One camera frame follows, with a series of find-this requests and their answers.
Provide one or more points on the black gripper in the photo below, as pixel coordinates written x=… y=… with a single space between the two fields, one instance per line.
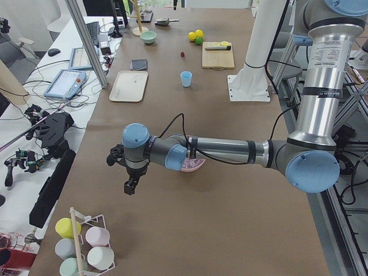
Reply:
x=135 y=173

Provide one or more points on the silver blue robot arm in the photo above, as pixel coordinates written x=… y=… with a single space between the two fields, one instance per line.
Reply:
x=306 y=158

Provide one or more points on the pink bowl of ice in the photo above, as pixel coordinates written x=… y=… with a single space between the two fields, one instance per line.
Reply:
x=190 y=165

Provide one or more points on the pink cup in rack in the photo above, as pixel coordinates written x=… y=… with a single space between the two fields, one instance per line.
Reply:
x=97 y=236

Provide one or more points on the yellow cup in rack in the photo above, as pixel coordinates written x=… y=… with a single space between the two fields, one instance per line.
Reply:
x=64 y=228

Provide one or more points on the white cup in rack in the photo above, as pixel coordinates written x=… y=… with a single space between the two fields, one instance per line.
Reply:
x=100 y=257

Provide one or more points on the grey cup in rack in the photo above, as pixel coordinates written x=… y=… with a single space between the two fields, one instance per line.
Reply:
x=65 y=248

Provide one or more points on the green cup in rack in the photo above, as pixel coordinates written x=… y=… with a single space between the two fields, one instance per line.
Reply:
x=69 y=267

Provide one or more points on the light blue plastic cup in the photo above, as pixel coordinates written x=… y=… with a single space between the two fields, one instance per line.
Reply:
x=186 y=78

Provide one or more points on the steel ice scoop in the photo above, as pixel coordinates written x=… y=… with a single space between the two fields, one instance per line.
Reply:
x=165 y=21

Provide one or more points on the cream rabbit tray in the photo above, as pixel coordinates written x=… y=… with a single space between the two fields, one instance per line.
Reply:
x=129 y=86

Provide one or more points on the grey folded cloth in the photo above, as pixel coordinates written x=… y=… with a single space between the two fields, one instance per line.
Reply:
x=139 y=64

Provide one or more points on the blue teach pendant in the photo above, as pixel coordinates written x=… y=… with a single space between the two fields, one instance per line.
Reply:
x=79 y=60
x=66 y=84

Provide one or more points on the mint green bowl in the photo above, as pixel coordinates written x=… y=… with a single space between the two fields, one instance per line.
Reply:
x=148 y=37

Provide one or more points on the wooden cutting board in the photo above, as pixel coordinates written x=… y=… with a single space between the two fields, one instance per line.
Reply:
x=217 y=60

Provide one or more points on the wooden glass tree stand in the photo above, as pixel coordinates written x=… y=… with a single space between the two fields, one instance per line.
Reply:
x=140 y=29

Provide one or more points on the black computer mouse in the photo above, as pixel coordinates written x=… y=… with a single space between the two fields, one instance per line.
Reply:
x=53 y=52

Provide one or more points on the green lime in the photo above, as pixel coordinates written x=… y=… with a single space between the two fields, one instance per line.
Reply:
x=198 y=40

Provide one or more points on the black keyboard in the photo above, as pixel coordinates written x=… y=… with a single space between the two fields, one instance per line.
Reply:
x=93 y=29

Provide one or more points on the yellow lemon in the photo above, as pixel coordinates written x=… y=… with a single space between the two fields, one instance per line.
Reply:
x=199 y=33
x=192 y=36

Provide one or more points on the white wire cup rack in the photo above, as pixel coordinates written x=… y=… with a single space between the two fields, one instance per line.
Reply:
x=80 y=224

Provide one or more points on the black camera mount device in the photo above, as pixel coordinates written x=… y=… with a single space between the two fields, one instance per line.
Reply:
x=50 y=129

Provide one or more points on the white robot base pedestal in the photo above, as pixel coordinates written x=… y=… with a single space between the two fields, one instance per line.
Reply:
x=250 y=83

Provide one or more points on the aluminium frame post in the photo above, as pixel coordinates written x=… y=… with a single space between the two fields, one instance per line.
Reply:
x=84 y=35

